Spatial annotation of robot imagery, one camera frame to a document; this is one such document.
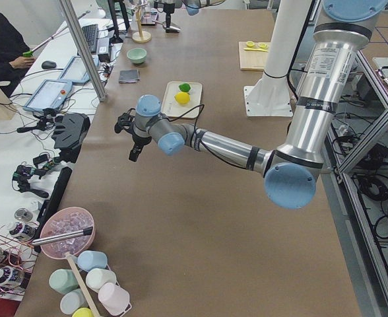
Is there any green mug on rack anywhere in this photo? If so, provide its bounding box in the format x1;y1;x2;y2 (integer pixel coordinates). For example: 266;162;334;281
49;269;79;295

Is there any black plastic bracket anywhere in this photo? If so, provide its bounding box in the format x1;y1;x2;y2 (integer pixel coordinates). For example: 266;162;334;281
51;113;90;163

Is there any metal scoop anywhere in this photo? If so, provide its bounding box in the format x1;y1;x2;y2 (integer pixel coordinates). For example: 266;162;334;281
153;20;181;33

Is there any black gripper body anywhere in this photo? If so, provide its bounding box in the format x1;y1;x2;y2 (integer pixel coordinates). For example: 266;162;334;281
163;2;176;18
132;127;152;147

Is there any green lime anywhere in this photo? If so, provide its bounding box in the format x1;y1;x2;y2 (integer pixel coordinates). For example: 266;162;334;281
178;83;191;93

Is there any aluminium frame post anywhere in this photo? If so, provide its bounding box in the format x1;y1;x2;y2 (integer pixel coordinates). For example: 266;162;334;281
59;0;106;102

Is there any black handled tool in bowl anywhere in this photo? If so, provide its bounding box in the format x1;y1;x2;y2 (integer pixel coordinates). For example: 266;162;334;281
31;227;94;246

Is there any yellow mug on rack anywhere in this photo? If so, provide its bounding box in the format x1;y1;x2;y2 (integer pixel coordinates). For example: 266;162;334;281
72;307;94;317

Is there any white pole base plate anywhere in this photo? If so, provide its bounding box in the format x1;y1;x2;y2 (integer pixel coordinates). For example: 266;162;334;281
243;74;293;117

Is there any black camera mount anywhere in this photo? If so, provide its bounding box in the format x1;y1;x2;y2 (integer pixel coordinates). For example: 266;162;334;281
114;112;135;134

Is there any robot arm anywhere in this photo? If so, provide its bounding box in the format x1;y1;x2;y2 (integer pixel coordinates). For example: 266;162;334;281
129;1;386;209

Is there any wooden mug tree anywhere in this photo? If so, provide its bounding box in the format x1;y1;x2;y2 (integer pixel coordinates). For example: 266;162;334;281
127;0;152;43

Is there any pink mug on rack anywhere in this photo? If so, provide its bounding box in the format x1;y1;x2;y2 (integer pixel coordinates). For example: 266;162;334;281
98;282;131;316

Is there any lower teach pendant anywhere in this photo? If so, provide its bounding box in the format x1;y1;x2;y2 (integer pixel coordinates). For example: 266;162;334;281
23;79;73;112

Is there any pink ribbed bowl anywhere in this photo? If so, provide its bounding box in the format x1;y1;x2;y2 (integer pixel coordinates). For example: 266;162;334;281
40;207;96;260

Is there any black computer mouse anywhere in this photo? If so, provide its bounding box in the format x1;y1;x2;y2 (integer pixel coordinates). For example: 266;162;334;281
41;61;57;70

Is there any black keyboard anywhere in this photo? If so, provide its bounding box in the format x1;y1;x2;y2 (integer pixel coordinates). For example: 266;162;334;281
81;24;98;53

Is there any teach pendant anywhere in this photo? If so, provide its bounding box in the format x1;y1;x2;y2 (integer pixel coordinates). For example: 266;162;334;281
23;79;73;112
58;55;90;85

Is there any light blue cup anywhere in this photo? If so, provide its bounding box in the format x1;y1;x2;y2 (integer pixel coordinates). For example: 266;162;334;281
77;250;108;272

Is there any upper teach pendant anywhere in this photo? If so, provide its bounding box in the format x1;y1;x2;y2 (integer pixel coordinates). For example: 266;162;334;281
58;55;90;85

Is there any lemon slice left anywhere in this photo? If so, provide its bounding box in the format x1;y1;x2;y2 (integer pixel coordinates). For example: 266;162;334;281
246;41;255;48

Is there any person in black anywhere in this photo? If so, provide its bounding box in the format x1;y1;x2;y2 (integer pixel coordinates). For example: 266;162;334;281
0;13;36;96

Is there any wooden cutting board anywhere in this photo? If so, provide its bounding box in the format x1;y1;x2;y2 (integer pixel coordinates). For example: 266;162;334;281
238;41;270;71

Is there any grey mug on rack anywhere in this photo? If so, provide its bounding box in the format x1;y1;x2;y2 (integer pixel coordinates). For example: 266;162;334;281
59;289;88;315

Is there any white mug on rack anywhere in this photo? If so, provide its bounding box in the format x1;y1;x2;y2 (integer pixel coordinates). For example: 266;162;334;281
85;268;117;293

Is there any bottle rack with bottles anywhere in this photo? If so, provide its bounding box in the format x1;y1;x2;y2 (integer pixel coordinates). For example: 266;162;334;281
0;221;38;295

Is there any green bowl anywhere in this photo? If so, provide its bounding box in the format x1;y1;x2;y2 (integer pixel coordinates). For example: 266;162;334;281
126;48;147;65

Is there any cream rabbit tray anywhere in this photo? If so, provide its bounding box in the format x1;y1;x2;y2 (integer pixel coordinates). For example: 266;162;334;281
161;81;203;119

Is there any grey folded cloth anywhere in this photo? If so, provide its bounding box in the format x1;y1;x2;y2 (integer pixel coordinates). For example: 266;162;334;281
118;69;140;84

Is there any white camera pole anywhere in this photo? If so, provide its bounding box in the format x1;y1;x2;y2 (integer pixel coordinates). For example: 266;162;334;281
263;0;313;79

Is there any yellow lemon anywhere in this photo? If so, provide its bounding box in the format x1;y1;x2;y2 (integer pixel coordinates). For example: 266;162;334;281
174;91;191;105

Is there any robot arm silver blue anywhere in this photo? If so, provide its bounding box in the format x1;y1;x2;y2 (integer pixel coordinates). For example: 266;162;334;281
153;0;225;33

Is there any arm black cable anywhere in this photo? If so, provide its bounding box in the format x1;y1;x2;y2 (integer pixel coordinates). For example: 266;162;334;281
166;103;251;168

